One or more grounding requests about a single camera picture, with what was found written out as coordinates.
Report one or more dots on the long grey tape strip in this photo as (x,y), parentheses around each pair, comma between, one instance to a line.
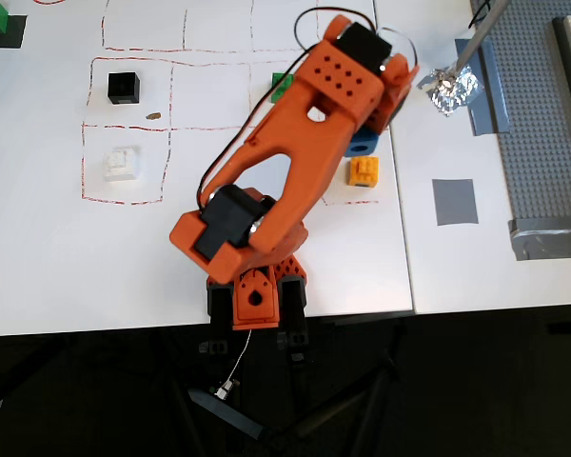
(487,95)

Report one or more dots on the grey flat bar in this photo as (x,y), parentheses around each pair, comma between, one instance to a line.
(228,414)

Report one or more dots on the metal pole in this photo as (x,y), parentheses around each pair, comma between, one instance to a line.
(478,38)

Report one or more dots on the yellow orange brick block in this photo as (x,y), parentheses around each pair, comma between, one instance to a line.
(363,171)

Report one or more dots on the grey studded baseplate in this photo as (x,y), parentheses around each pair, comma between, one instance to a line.
(533,143)

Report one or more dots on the black square marker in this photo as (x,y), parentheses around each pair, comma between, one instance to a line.
(15,33)

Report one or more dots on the wrinkled grey tape strip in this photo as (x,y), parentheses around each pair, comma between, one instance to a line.
(547,240)

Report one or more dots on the crumpled aluminium foil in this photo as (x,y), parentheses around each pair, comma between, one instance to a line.
(449,93)

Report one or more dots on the white brick block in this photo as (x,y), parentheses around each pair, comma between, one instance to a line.
(120,163)

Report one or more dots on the grey square marker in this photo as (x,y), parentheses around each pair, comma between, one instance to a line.
(455,202)

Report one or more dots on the black brick block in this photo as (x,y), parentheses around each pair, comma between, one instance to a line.
(123,88)

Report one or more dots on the black camera tripod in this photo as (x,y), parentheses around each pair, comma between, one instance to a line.
(342,404)

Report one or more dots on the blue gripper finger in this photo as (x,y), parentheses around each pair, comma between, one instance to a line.
(367,143)

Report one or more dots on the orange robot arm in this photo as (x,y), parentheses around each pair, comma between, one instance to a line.
(290,143)

